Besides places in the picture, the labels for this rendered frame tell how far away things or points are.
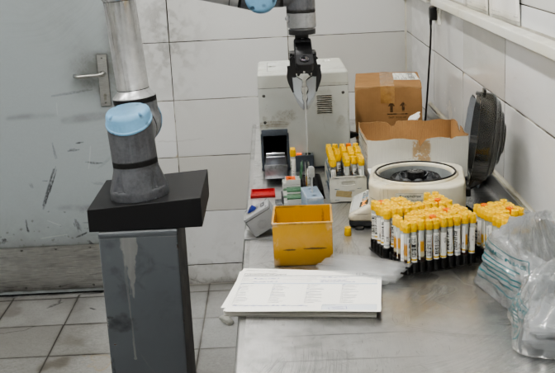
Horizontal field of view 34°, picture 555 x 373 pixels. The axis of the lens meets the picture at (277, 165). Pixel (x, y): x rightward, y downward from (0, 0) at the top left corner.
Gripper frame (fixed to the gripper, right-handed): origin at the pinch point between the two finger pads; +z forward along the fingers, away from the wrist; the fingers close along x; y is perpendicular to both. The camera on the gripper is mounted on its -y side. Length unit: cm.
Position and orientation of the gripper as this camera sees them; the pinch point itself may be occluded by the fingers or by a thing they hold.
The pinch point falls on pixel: (305, 105)
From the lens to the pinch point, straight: 245.8
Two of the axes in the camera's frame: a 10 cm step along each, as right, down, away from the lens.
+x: -10.0, 0.5, -0.1
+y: -0.2, -2.5, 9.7
